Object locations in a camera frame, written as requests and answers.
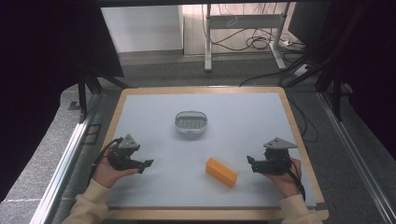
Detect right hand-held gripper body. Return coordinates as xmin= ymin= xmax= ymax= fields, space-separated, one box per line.
xmin=251 ymin=136 xmax=299 ymax=175

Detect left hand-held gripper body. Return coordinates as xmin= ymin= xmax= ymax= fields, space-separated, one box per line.
xmin=106 ymin=133 xmax=140 ymax=172

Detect person's left hand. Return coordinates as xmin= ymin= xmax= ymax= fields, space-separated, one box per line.
xmin=92 ymin=151 xmax=140 ymax=189

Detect person's right hand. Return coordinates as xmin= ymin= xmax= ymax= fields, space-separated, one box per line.
xmin=263 ymin=157 xmax=303 ymax=199

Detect orange soap bar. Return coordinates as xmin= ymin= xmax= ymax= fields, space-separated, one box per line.
xmin=205 ymin=157 xmax=239 ymax=189

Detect dark floor socket plate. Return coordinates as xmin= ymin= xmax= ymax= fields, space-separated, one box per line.
xmin=83 ymin=123 xmax=103 ymax=146

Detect white soap dish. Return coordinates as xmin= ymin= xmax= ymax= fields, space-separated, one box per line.
xmin=174 ymin=110 xmax=209 ymax=134

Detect black stand legs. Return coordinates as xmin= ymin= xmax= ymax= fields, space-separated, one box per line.
xmin=76 ymin=62 xmax=130 ymax=123
xmin=279 ymin=3 xmax=372 ymax=122

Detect white power strip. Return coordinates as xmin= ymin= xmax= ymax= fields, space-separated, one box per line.
xmin=291 ymin=63 xmax=313 ymax=77

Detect dark curtain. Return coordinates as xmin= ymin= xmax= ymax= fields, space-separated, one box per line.
xmin=0 ymin=0 xmax=125 ymax=203
xmin=288 ymin=0 xmax=396 ymax=161

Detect white cabinet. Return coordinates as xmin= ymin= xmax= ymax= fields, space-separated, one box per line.
xmin=100 ymin=5 xmax=185 ymax=54

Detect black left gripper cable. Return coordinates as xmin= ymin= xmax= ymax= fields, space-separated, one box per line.
xmin=88 ymin=137 xmax=124 ymax=188

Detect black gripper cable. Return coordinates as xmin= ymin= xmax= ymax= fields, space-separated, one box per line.
xmin=279 ymin=158 xmax=307 ymax=202
xmin=88 ymin=137 xmax=124 ymax=188

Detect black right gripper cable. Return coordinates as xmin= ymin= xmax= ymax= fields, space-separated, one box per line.
xmin=279 ymin=158 xmax=307 ymax=202

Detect aluminium rail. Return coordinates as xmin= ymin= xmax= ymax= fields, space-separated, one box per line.
xmin=317 ymin=91 xmax=396 ymax=224
xmin=28 ymin=94 xmax=105 ymax=224

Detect black floor cables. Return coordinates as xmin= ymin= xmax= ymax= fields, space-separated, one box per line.
xmin=201 ymin=3 xmax=320 ymax=144

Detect white metal desk frame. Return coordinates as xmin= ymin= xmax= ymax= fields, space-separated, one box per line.
xmin=203 ymin=2 xmax=292 ymax=73

